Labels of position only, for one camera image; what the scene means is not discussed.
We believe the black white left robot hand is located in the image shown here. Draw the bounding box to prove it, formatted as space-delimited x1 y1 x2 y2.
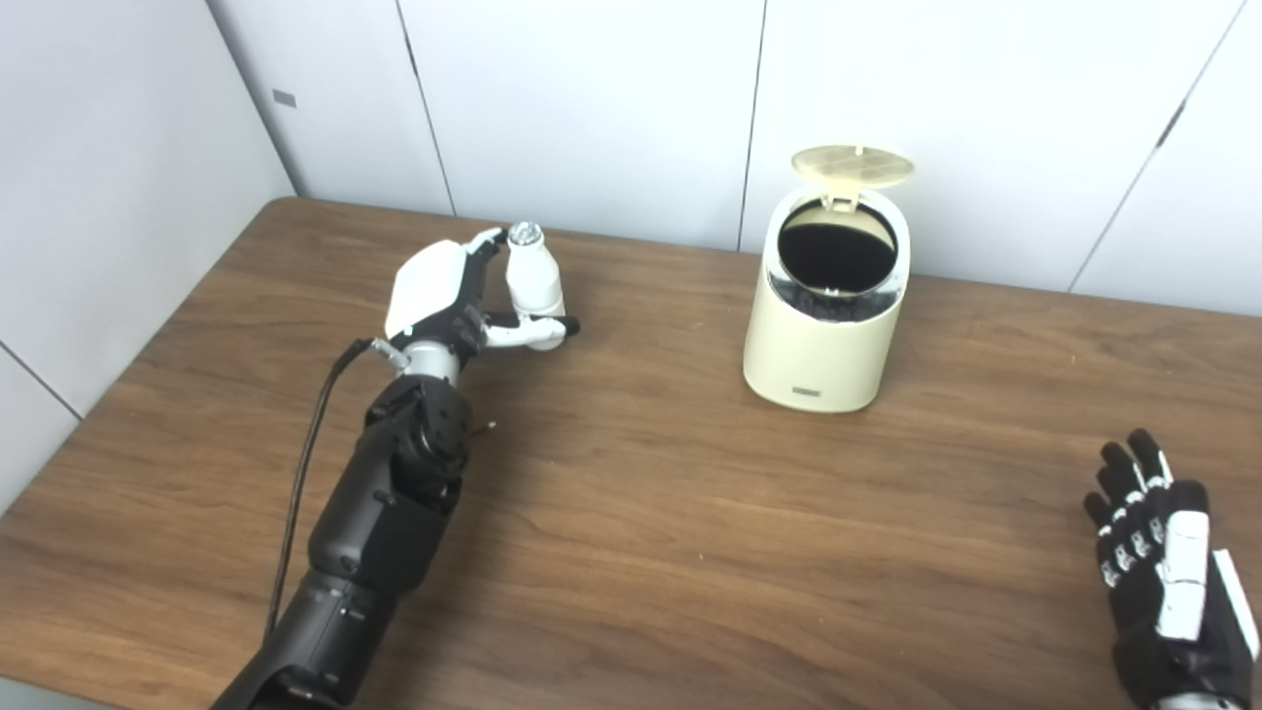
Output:
383 225 581 361

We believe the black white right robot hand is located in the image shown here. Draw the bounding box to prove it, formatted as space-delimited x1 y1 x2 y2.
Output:
1083 428 1262 709

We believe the small white plastic bottle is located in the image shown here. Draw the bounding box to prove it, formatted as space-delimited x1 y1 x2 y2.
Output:
505 222 567 319

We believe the cream round bin lid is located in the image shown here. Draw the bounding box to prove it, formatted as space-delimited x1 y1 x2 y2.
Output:
792 145 915 211

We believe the cream-colored round bin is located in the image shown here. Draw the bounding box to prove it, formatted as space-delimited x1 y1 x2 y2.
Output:
742 182 910 413

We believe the black bin liner bag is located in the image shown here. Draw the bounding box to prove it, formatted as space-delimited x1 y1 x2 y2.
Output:
769 201 903 322

